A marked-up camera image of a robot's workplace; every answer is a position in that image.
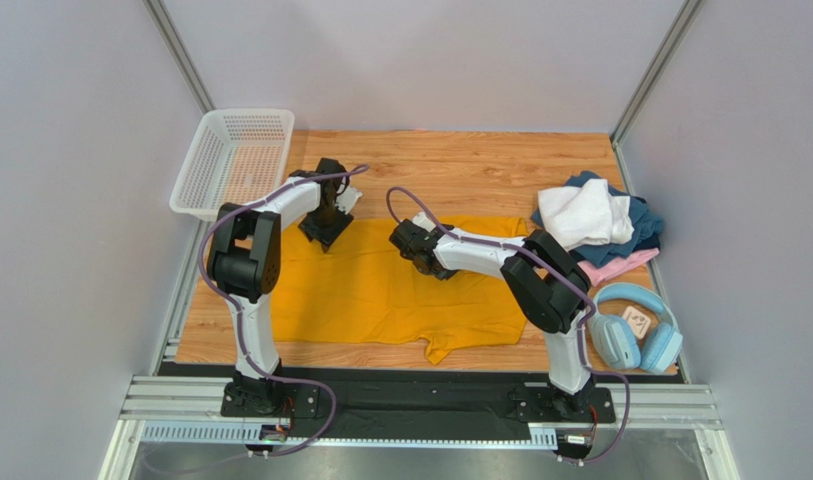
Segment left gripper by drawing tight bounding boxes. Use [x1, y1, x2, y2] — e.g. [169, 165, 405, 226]
[298, 200, 354, 251]

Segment yellow t-shirt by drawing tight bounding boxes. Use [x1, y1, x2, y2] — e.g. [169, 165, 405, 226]
[271, 219, 526, 365]

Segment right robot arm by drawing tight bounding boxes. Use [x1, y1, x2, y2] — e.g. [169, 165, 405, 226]
[389, 213, 595, 408]

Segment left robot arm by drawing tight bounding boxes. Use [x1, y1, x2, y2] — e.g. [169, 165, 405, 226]
[198, 158, 353, 411]

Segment white plastic basket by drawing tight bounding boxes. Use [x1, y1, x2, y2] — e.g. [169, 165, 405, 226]
[169, 108, 295, 222]

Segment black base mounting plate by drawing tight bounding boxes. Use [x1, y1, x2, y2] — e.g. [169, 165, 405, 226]
[219, 367, 626, 441]

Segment white t-shirt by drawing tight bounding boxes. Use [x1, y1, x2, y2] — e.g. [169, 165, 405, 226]
[537, 179, 634, 250]

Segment pink garment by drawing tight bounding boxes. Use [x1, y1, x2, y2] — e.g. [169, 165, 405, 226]
[578, 248, 660, 287]

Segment light blue headphones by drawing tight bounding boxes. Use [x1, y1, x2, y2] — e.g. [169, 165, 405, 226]
[588, 283, 683, 375]

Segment pink item inside headphones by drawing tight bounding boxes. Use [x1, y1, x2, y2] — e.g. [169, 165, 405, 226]
[621, 306, 652, 340]

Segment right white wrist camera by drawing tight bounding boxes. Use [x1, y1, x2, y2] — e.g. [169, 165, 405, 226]
[411, 212, 436, 232]

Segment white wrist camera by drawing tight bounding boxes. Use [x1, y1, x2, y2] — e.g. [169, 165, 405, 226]
[335, 186, 363, 214]
[411, 212, 436, 232]

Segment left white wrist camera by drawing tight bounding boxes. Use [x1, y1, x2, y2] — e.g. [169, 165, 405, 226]
[335, 186, 363, 214]

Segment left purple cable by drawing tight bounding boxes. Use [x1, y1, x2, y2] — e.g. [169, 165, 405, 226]
[197, 162, 371, 458]

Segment purple cable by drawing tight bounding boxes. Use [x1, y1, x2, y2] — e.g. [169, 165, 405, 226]
[197, 162, 371, 458]
[385, 186, 632, 466]

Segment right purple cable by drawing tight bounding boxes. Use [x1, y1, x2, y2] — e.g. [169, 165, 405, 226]
[385, 186, 632, 466]

